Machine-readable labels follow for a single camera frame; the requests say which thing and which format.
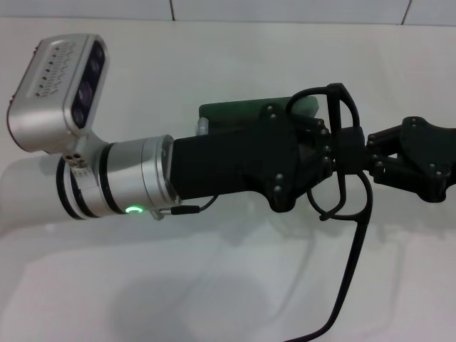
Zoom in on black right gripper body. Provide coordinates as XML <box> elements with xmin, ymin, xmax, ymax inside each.
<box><xmin>393</xmin><ymin>116</ymin><xmax>456</xmax><ymax>204</ymax></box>

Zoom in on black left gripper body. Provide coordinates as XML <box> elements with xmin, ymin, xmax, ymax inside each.
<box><xmin>170</xmin><ymin>102</ymin><xmax>309</xmax><ymax>214</ymax></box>

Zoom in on black glasses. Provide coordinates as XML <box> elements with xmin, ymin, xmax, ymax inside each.
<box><xmin>284</xmin><ymin>82</ymin><xmax>373</xmax><ymax>342</ymax></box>

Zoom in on green glasses case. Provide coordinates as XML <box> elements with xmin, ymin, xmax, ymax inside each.
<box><xmin>198</xmin><ymin>95</ymin><xmax>320</xmax><ymax>128</ymax></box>

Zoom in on left gripper silver connector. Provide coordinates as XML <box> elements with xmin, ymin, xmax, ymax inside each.
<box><xmin>195</xmin><ymin>116</ymin><xmax>210</xmax><ymax>137</ymax></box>

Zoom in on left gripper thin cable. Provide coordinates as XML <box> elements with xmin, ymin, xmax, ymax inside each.
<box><xmin>151</xmin><ymin>194</ymin><xmax>218</xmax><ymax>222</ymax></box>

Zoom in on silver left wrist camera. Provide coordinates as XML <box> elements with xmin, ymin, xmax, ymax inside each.
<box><xmin>6</xmin><ymin>33</ymin><xmax>110</xmax><ymax>156</ymax></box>

